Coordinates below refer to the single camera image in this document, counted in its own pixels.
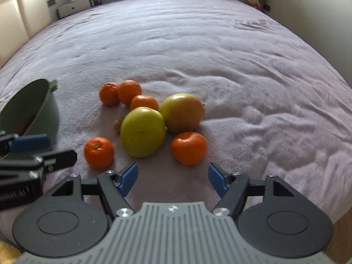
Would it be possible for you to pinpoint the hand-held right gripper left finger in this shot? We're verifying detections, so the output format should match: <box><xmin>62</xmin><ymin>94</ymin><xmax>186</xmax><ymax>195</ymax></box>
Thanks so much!
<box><xmin>41</xmin><ymin>162</ymin><xmax>138</xmax><ymax>221</ymax></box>

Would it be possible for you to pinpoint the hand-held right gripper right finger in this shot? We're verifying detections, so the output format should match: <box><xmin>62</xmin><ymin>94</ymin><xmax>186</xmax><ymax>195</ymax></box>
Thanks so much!
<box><xmin>207</xmin><ymin>162</ymin><xmax>303</xmax><ymax>220</ymax></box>

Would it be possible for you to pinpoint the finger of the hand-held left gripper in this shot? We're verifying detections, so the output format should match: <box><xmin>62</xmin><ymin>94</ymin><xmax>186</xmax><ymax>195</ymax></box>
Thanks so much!
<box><xmin>0</xmin><ymin>132</ymin><xmax>51</xmax><ymax>156</ymax></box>
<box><xmin>0</xmin><ymin>150</ymin><xmax>78</xmax><ymax>173</ymax></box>

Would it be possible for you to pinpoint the green bowl with handle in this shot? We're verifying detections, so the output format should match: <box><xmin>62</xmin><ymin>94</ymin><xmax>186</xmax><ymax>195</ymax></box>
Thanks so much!
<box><xmin>0</xmin><ymin>78</ymin><xmax>60</xmax><ymax>160</ymax></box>

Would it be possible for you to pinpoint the orange tangerine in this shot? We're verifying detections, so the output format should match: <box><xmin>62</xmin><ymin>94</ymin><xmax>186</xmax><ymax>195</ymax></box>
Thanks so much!
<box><xmin>130</xmin><ymin>95</ymin><xmax>159</xmax><ymax>112</ymax></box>
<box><xmin>171</xmin><ymin>131</ymin><xmax>208</xmax><ymax>166</ymax></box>
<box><xmin>84</xmin><ymin>137</ymin><xmax>115</xmax><ymax>169</ymax></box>
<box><xmin>99</xmin><ymin>82</ymin><xmax>121</xmax><ymax>106</ymax></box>
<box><xmin>118</xmin><ymin>80</ymin><xmax>143</xmax><ymax>106</ymax></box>

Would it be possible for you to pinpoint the green apple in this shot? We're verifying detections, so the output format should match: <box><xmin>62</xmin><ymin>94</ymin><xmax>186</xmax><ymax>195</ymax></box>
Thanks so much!
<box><xmin>120</xmin><ymin>106</ymin><xmax>167</xmax><ymax>158</ymax></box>

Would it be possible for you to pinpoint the small brownish fruit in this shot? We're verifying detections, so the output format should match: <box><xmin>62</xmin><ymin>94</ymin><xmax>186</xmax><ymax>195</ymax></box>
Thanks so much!
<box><xmin>114</xmin><ymin>117</ymin><xmax>125</xmax><ymax>134</ymax></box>

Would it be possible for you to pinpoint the yellow-red apple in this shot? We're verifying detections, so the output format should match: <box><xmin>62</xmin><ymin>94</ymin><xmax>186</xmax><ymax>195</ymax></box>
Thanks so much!
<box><xmin>159</xmin><ymin>93</ymin><xmax>205</xmax><ymax>134</ymax></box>

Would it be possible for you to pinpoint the yellow fluffy cloth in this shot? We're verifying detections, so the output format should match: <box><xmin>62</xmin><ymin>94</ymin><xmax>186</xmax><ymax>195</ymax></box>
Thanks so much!
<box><xmin>0</xmin><ymin>240</ymin><xmax>22</xmax><ymax>264</ymax></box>

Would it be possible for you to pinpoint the beige padded headboard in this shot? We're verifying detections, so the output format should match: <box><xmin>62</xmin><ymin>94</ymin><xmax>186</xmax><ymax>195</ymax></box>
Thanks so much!
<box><xmin>0</xmin><ymin>0</ymin><xmax>51</xmax><ymax>69</ymax></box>

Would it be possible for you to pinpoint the lilac bed blanket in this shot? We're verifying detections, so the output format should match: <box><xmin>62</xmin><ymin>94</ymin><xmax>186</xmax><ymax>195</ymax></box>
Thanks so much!
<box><xmin>0</xmin><ymin>0</ymin><xmax>352</xmax><ymax>251</ymax></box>

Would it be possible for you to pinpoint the white nightstand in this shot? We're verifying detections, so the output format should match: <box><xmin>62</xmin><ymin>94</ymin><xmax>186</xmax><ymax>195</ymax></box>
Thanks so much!
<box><xmin>57</xmin><ymin>0</ymin><xmax>92</xmax><ymax>19</ymax></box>

